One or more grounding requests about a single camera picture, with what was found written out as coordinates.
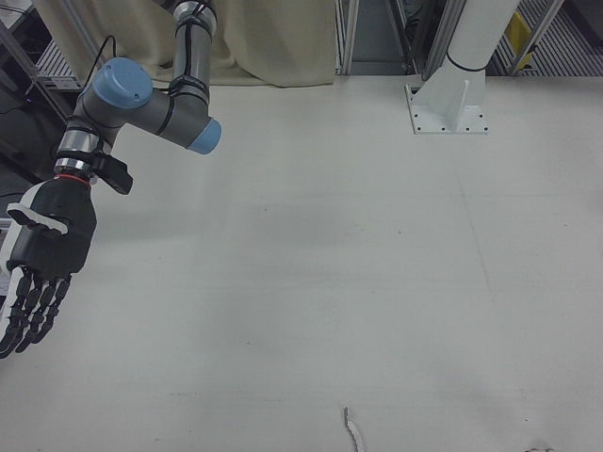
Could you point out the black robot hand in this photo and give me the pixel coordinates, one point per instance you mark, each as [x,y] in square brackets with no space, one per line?
[61,221]

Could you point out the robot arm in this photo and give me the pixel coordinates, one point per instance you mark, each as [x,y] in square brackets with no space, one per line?
[141,110]

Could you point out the beige curtain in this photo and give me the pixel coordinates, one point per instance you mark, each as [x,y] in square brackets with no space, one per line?
[273,42]

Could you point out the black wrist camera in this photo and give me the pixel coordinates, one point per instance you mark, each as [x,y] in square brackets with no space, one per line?
[115,174]

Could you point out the aluminium frame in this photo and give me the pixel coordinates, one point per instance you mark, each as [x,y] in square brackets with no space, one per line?
[346,37]

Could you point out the white pedestal column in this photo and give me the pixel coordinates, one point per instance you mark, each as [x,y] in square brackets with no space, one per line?
[476,37]

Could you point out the yellow bracket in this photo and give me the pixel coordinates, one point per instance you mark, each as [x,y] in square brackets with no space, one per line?
[518,33]

